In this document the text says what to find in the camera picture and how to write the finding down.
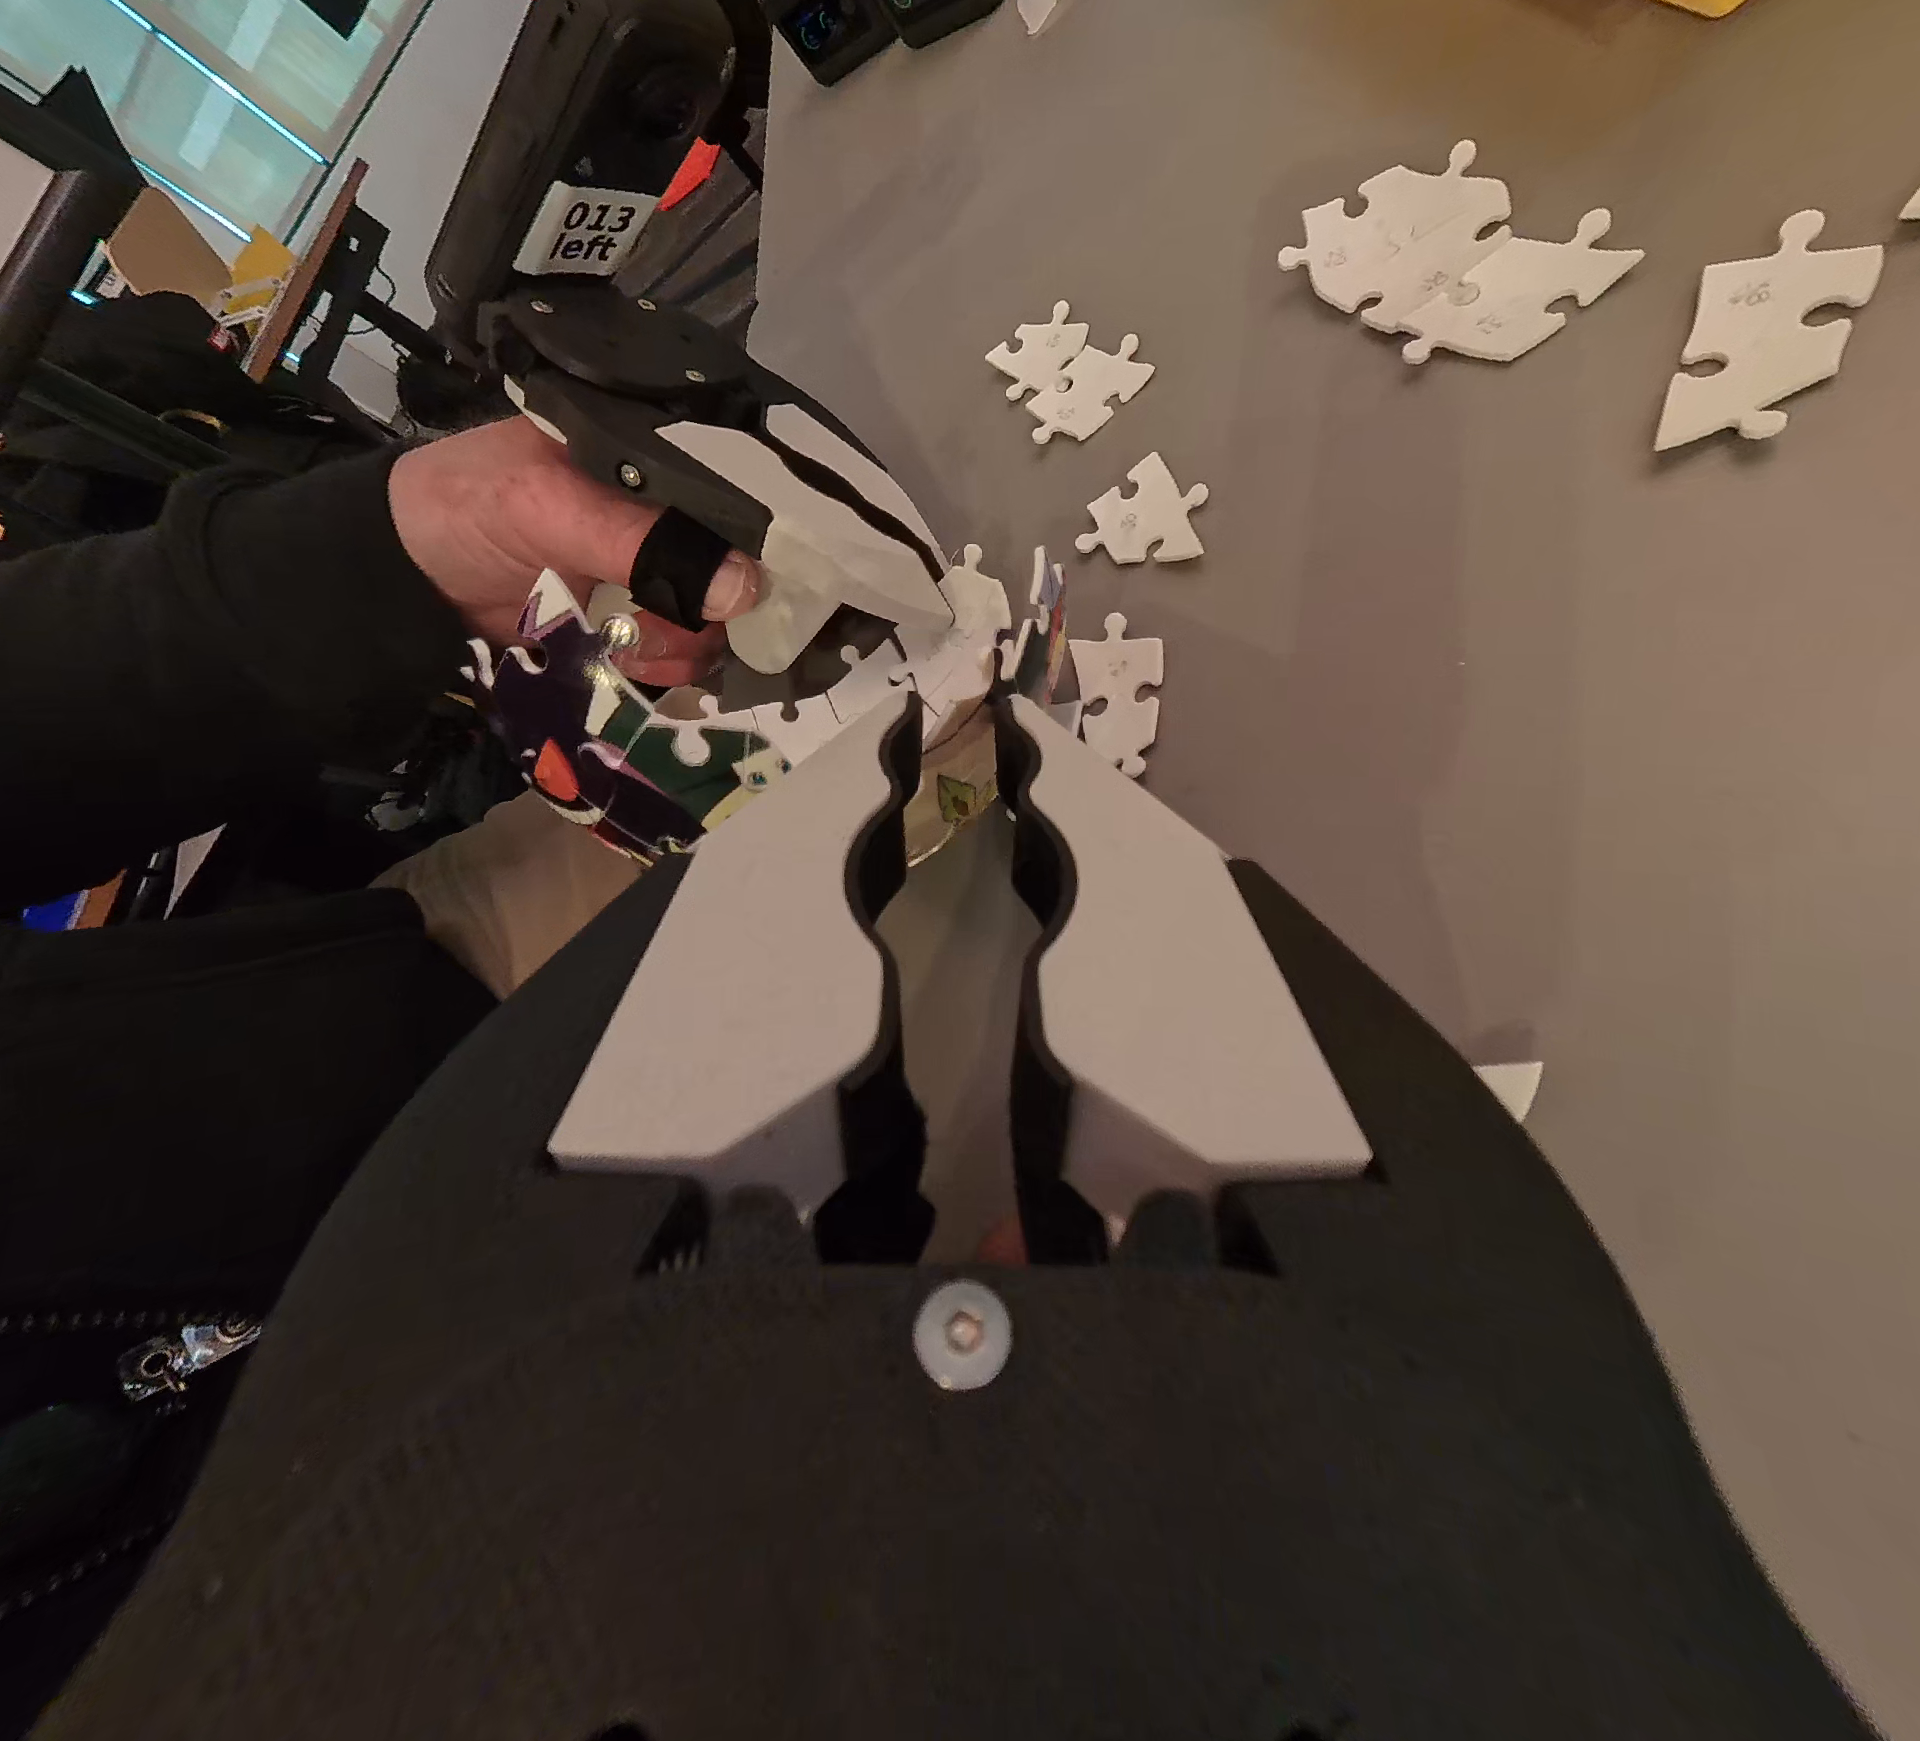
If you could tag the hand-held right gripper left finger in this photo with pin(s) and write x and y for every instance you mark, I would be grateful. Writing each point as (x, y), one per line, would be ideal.
(752, 991)

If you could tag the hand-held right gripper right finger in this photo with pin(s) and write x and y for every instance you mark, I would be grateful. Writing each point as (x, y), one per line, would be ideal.
(1185, 991)

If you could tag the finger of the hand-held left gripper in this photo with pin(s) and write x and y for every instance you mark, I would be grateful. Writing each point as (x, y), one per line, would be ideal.
(721, 457)
(842, 457)

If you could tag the partly built puzzle ball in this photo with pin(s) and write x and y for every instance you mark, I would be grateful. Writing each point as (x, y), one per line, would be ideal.
(631, 766)

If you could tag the joined white puzzle pieces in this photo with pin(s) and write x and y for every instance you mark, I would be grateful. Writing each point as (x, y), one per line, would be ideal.
(1395, 241)

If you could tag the person's left hand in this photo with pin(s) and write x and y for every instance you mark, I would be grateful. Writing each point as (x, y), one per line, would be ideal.
(496, 526)

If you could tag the person's tan trousers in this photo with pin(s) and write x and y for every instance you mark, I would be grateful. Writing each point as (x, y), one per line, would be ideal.
(511, 901)

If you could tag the black desk frame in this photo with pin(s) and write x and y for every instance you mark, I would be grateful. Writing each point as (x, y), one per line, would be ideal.
(62, 212)

